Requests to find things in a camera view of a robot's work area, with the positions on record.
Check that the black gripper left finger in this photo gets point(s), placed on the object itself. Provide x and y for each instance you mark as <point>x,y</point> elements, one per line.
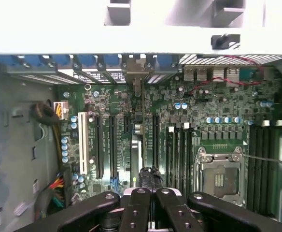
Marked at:
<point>88,212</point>

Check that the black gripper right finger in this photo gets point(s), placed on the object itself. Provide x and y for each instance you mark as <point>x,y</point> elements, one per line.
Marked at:
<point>223,212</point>

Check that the CPU socket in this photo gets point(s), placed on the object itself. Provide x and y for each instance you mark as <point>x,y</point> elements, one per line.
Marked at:
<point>218,178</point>

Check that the socket locking lever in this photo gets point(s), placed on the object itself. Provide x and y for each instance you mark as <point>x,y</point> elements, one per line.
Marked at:
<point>264,160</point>

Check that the white PCI slot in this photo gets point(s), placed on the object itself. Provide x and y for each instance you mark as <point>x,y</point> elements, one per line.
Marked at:
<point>83,145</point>

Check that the white power connector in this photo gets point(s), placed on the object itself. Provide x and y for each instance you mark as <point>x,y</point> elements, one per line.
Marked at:
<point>60,110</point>

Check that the green motherboard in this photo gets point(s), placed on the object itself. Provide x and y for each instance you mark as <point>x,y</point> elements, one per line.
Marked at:
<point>170,101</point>

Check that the grey parts rack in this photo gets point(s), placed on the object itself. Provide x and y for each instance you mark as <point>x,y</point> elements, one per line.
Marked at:
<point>119,12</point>

